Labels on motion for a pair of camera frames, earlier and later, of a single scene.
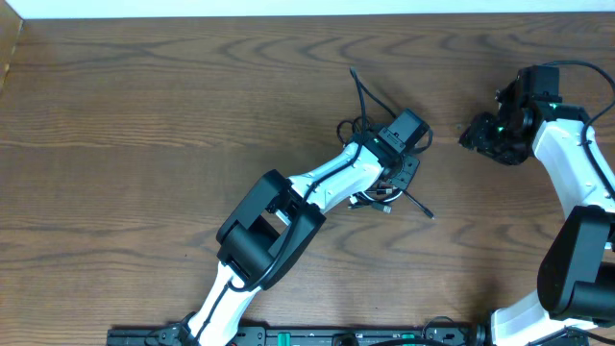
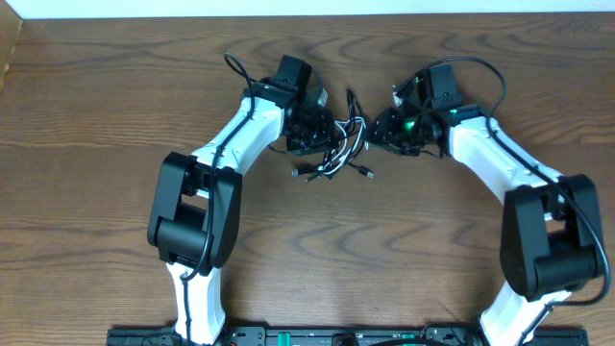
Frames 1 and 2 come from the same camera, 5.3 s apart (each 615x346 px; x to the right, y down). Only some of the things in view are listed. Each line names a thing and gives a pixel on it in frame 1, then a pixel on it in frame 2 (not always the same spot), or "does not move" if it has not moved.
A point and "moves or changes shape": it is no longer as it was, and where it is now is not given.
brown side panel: (11, 22) does not move
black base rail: (308, 336) does not move
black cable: (381, 197) moves or changes shape
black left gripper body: (406, 173) to (312, 134)
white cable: (354, 200) moves or changes shape
